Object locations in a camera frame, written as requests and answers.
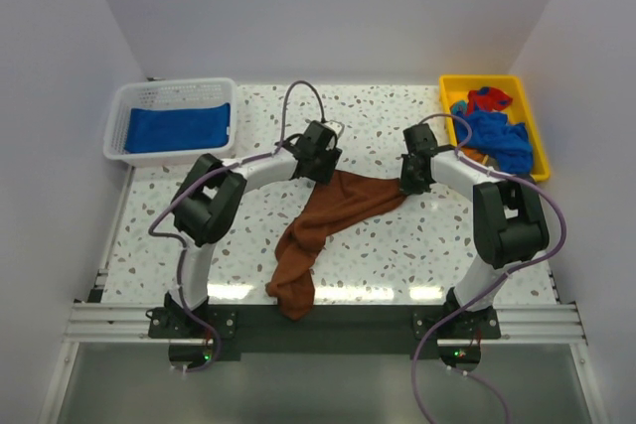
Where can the crumpled blue towel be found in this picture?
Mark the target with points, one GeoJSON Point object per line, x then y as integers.
{"type": "Point", "coordinates": [490, 133]}

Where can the yellow plastic bin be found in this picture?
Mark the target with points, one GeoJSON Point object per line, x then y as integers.
{"type": "Point", "coordinates": [527, 106]}

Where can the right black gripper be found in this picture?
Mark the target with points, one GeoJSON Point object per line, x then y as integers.
{"type": "Point", "coordinates": [406, 187]}

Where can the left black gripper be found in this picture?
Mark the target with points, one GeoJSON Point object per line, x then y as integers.
{"type": "Point", "coordinates": [323, 176]}

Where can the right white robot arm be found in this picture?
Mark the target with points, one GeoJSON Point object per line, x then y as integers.
{"type": "Point", "coordinates": [508, 220]}

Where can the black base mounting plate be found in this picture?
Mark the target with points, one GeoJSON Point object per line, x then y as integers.
{"type": "Point", "coordinates": [235, 330]}

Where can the folded blue towel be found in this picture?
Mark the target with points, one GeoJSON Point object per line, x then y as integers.
{"type": "Point", "coordinates": [156, 131]}

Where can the white plastic laundry basket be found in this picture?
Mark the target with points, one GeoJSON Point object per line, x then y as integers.
{"type": "Point", "coordinates": [169, 95]}

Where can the brown towel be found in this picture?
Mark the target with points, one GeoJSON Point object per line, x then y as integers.
{"type": "Point", "coordinates": [347, 200]}

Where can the red and blue cloth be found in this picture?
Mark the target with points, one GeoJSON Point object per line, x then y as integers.
{"type": "Point", "coordinates": [488, 99]}

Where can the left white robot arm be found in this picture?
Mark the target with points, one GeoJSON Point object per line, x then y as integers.
{"type": "Point", "coordinates": [205, 206]}

